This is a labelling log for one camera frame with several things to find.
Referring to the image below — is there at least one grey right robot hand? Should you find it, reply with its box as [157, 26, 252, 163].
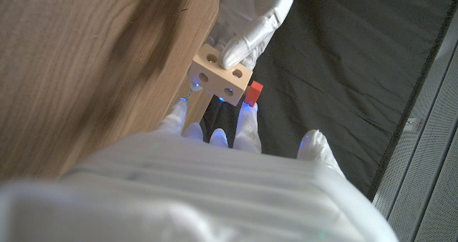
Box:
[0, 98, 400, 242]

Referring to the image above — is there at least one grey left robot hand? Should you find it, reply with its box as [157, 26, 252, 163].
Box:
[187, 0, 298, 92]

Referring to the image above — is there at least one small wooden block with holes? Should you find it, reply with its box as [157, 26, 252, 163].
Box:
[187, 43, 253, 107]

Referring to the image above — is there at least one red screw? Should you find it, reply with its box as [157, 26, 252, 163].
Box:
[244, 80, 264, 107]

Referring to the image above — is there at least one black curtain backdrop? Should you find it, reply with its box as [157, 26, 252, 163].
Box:
[200, 0, 458, 200]

